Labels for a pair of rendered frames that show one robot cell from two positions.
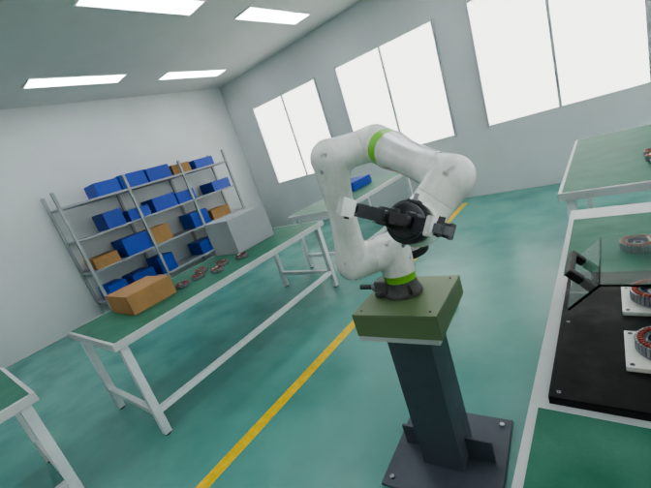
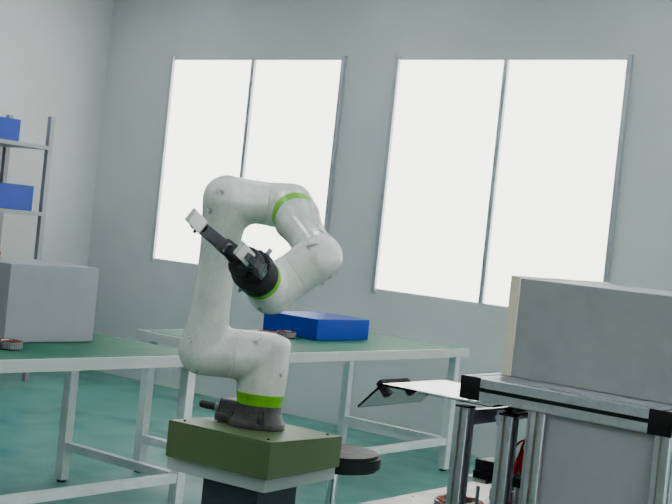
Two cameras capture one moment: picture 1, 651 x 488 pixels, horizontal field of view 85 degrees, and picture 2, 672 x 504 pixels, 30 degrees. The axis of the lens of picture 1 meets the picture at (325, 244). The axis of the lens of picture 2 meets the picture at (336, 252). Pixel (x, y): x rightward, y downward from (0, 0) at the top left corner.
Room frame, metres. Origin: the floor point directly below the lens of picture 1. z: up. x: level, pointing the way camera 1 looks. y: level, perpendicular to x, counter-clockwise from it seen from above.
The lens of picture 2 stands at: (-1.97, -0.15, 1.37)
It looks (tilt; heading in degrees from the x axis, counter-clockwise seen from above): 1 degrees down; 356
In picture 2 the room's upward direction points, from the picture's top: 6 degrees clockwise
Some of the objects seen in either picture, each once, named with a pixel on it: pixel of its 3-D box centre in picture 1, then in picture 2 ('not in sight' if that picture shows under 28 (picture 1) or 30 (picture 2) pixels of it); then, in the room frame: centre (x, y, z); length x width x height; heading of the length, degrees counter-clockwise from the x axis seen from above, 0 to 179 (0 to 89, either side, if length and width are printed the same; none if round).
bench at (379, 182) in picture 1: (360, 215); (307, 405); (4.98, -0.61, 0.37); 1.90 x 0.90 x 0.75; 138
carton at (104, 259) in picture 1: (102, 259); not in sight; (5.57, 3.37, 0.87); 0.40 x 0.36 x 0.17; 49
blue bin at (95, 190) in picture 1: (103, 189); not in sight; (5.91, 3.05, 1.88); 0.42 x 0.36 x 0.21; 49
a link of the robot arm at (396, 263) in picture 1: (391, 257); (258, 367); (1.30, -0.23, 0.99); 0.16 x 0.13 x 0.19; 99
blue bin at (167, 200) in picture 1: (159, 203); not in sight; (6.48, 2.55, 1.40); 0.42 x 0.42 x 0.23; 48
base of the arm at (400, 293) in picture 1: (389, 285); (241, 411); (1.33, -0.19, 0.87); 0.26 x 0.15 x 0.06; 50
